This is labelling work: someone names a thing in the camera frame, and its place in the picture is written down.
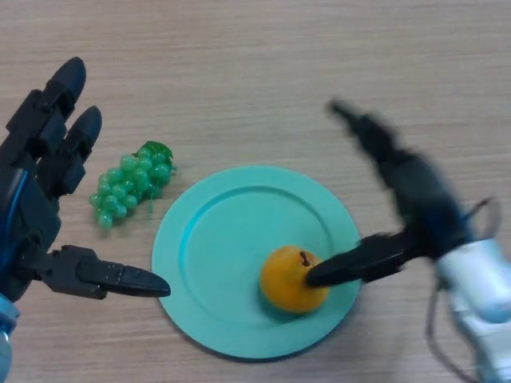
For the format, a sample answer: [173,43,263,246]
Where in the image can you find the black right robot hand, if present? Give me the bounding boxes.
[306,99,478,287]

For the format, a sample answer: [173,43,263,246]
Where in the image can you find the green grape bunch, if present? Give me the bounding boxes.
[88,140,177,230]

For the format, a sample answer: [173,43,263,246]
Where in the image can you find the green plate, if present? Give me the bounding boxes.
[151,165,362,360]

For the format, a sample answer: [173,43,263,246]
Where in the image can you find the yellow pear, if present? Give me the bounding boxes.
[260,245,331,315]

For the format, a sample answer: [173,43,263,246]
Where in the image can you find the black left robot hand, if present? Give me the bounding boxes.
[0,56,172,303]

